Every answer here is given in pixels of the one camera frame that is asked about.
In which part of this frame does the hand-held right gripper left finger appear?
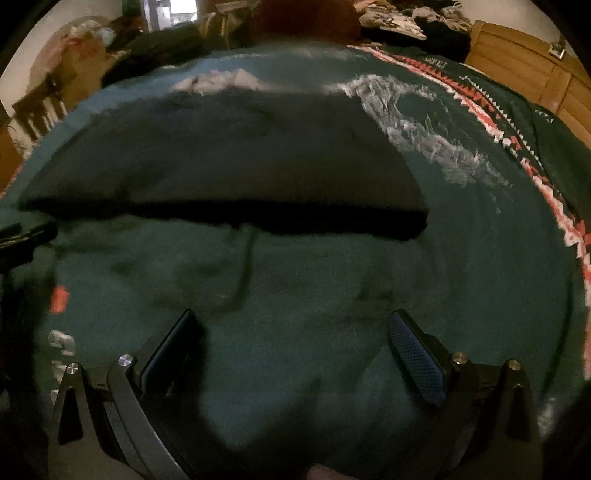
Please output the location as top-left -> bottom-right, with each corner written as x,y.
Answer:
47,309 -> 200,480

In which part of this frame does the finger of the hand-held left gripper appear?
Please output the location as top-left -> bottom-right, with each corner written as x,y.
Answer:
0,222 -> 59,274

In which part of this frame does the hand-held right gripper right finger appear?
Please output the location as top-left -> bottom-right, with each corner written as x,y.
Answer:
387,309 -> 544,480

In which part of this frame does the black grey garment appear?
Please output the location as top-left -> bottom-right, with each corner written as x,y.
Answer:
17,87 -> 431,241

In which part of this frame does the black clothes heap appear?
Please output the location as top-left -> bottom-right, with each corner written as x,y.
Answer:
99,22 -> 218,88

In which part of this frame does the pile of mixed clothes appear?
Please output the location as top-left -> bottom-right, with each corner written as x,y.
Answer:
355,0 -> 474,47

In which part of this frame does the green patterned quilt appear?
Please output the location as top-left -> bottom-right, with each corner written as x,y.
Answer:
0,39 -> 591,472

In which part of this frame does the wooden slatted chair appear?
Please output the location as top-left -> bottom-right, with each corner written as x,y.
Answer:
10,76 -> 71,145

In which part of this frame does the cardboard box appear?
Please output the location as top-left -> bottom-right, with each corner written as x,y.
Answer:
44,28 -> 122,109

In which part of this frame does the wooden headboard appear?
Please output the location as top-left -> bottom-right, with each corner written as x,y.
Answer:
463,20 -> 591,151

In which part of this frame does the dark red cloth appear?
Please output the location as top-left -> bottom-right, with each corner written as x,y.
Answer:
249,0 -> 362,47

